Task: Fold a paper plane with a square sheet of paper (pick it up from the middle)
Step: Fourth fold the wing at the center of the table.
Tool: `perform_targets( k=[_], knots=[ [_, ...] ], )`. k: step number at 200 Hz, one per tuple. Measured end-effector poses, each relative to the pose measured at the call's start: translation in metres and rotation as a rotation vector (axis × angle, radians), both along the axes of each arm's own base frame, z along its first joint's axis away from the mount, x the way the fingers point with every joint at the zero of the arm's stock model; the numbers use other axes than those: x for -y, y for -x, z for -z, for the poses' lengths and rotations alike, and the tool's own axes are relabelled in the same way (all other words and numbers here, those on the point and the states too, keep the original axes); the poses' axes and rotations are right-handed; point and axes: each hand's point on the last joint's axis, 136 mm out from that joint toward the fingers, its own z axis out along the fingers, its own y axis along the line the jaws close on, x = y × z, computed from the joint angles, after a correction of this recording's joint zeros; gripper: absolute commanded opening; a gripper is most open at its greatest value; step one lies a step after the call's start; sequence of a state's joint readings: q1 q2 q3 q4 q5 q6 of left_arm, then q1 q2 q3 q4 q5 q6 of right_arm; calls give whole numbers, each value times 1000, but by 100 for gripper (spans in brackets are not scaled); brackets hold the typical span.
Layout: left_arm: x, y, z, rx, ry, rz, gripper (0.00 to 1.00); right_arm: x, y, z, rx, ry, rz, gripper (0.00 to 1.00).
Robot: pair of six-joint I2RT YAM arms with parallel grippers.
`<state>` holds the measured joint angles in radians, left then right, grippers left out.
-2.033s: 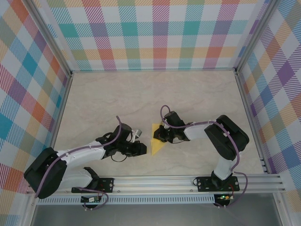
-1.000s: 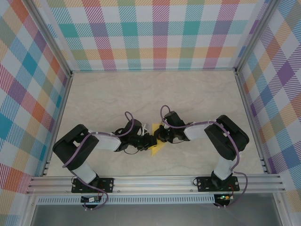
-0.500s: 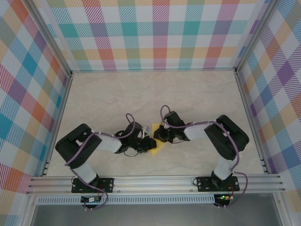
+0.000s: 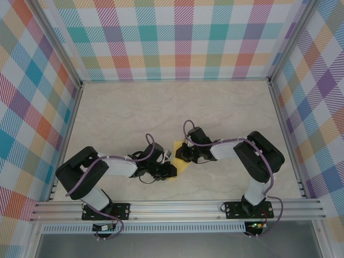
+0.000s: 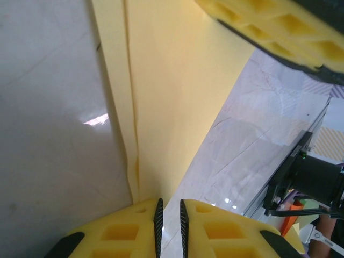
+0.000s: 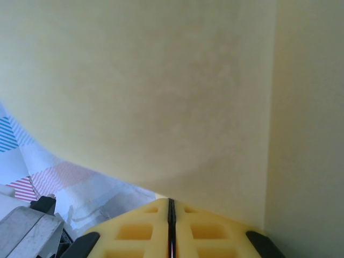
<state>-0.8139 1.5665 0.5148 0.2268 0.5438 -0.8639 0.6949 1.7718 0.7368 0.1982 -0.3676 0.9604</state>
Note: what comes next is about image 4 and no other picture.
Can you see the yellow cloth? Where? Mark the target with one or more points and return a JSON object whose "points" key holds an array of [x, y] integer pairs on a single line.
{"points": [[182, 168]]}

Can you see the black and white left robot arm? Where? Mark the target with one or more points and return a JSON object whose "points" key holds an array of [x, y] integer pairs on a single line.
{"points": [[78, 173]]}

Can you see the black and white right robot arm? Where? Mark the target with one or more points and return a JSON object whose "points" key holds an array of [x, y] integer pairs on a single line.
{"points": [[258, 158]]}

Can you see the small black circuit board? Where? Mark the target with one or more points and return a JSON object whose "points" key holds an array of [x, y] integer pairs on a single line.
{"points": [[103, 228]]}

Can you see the small circuit board green light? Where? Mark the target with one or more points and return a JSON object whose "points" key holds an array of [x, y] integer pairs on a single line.
{"points": [[256, 225]]}

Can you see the slotted aluminium frame rail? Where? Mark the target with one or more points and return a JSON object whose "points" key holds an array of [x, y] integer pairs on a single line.
{"points": [[174, 209]]}

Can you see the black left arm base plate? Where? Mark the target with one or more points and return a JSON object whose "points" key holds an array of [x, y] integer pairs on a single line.
{"points": [[122, 211]]}

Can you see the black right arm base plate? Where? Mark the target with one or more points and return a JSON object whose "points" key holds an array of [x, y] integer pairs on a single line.
{"points": [[232, 209]]}

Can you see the aluminium side floor rail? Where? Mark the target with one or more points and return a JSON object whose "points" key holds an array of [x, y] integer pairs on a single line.
{"points": [[289, 142], [64, 142]]}

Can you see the aluminium frame post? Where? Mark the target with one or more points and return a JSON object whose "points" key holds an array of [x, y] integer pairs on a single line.
{"points": [[53, 40], [294, 40]]}

